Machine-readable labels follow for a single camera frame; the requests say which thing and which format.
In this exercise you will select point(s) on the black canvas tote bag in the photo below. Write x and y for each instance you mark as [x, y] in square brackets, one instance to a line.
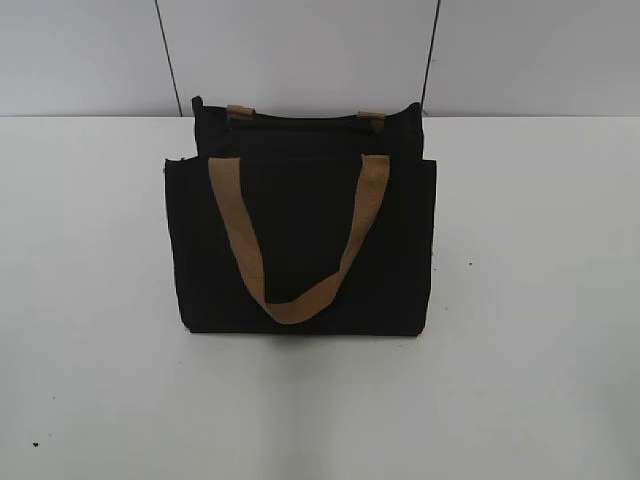
[298, 181]

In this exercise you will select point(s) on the tan front bag handle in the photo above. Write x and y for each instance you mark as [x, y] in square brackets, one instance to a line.
[225, 179]

